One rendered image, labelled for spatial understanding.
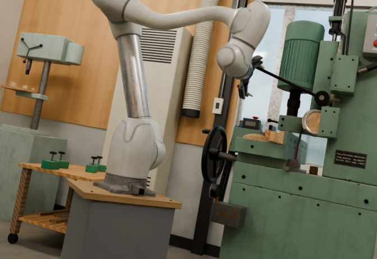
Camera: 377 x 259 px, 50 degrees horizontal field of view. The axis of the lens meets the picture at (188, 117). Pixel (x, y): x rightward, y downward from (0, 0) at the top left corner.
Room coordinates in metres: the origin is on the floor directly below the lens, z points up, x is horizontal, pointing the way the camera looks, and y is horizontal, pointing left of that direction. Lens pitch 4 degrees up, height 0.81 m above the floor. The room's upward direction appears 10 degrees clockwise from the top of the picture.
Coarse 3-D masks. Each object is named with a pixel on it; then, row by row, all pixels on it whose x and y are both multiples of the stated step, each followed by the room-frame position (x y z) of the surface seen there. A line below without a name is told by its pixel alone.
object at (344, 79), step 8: (336, 56) 1.61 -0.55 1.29; (344, 56) 1.60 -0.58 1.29; (352, 56) 1.59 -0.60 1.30; (336, 64) 1.61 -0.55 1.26; (344, 64) 1.59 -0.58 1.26; (352, 64) 1.58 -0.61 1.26; (336, 72) 1.61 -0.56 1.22; (344, 72) 1.59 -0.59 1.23; (352, 72) 1.58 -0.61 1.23; (336, 80) 1.60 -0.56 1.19; (344, 80) 1.59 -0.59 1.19; (352, 80) 1.58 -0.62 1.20; (336, 88) 1.60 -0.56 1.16; (344, 88) 1.59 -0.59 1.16; (352, 88) 1.58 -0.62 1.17
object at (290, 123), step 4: (280, 116) 1.85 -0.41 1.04; (284, 116) 1.84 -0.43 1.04; (288, 116) 1.83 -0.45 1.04; (292, 116) 1.82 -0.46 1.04; (280, 120) 1.84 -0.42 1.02; (284, 120) 1.84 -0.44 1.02; (288, 120) 1.83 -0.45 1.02; (292, 120) 1.82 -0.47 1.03; (296, 120) 1.81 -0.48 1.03; (300, 120) 1.81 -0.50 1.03; (280, 124) 1.84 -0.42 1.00; (284, 124) 1.83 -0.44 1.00; (288, 124) 1.83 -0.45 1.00; (292, 124) 1.82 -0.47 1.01; (296, 124) 1.81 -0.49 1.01; (280, 128) 1.84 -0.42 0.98; (284, 128) 1.83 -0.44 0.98; (288, 128) 1.83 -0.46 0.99; (292, 128) 1.82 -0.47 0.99; (296, 128) 1.81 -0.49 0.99; (292, 132) 1.87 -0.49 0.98; (296, 132) 1.83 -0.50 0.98; (304, 132) 1.80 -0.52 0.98
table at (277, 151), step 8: (240, 144) 1.68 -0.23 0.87; (248, 144) 1.67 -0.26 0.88; (256, 144) 1.66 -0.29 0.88; (264, 144) 1.64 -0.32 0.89; (272, 144) 1.63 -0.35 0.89; (280, 144) 1.62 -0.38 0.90; (248, 152) 1.67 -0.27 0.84; (256, 152) 1.65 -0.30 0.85; (264, 152) 1.64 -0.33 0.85; (272, 152) 1.63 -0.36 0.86; (280, 152) 1.61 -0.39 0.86; (288, 152) 1.68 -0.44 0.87; (304, 160) 2.11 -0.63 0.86
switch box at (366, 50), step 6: (372, 18) 1.58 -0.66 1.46; (372, 24) 1.58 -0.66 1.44; (366, 30) 1.59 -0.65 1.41; (372, 30) 1.58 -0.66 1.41; (366, 36) 1.59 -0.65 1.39; (372, 36) 1.58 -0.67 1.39; (366, 42) 1.59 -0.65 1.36; (372, 42) 1.58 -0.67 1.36; (366, 48) 1.58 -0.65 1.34; (372, 48) 1.58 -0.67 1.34; (366, 54) 1.61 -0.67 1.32; (372, 54) 1.60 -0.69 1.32
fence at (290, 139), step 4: (284, 132) 1.61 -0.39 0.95; (288, 132) 1.61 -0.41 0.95; (284, 136) 1.61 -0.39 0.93; (288, 136) 1.63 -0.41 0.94; (292, 136) 1.70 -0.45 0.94; (296, 136) 1.79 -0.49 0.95; (284, 140) 1.61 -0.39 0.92; (288, 140) 1.64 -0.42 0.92; (292, 140) 1.72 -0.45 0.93; (296, 140) 1.81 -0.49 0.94; (284, 144) 1.61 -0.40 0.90; (288, 144) 1.65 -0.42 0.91; (292, 144) 1.73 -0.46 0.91; (296, 144) 1.82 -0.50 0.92; (300, 144) 1.92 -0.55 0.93; (304, 144) 2.03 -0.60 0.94; (296, 148) 1.84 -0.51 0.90; (300, 148) 1.94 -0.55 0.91; (304, 148) 2.05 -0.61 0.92; (304, 152) 2.07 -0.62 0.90
